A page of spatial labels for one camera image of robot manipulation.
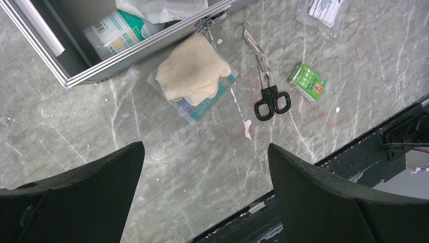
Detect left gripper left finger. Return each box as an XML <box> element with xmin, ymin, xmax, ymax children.
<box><xmin>1</xmin><ymin>141</ymin><xmax>145</xmax><ymax>242</ymax></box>

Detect black handled scissors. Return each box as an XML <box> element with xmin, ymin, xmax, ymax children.
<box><xmin>242</xmin><ymin>22</ymin><xmax>291</xmax><ymax>122</ymax></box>

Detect small green box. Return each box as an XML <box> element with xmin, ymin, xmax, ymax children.
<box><xmin>287</xmin><ymin>62</ymin><xmax>327</xmax><ymax>101</ymax></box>

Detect clear bag alcohol wipes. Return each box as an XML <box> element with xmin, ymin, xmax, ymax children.
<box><xmin>296</xmin><ymin>0</ymin><xmax>349</xmax><ymax>38</ymax></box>

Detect cream latex gloves packet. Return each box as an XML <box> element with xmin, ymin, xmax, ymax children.
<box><xmin>147</xmin><ymin>34</ymin><xmax>239</xmax><ymax>124</ymax></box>

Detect grey metal medicine case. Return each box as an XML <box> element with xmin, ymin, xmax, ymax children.
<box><xmin>1</xmin><ymin>1</ymin><xmax>247</xmax><ymax>89</ymax></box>

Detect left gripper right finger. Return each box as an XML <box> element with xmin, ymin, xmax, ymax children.
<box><xmin>268</xmin><ymin>144</ymin><xmax>428</xmax><ymax>242</ymax></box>

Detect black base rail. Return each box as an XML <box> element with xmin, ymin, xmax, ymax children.
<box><xmin>193</xmin><ymin>96</ymin><xmax>428</xmax><ymax>242</ymax></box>

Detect clear gauze pad packet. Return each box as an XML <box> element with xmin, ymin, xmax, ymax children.
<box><xmin>115</xmin><ymin>0</ymin><xmax>208</xmax><ymax>24</ymax></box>

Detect white bottle green label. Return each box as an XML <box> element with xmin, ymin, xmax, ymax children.
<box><xmin>83</xmin><ymin>10</ymin><xmax>164</xmax><ymax>60</ymax></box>

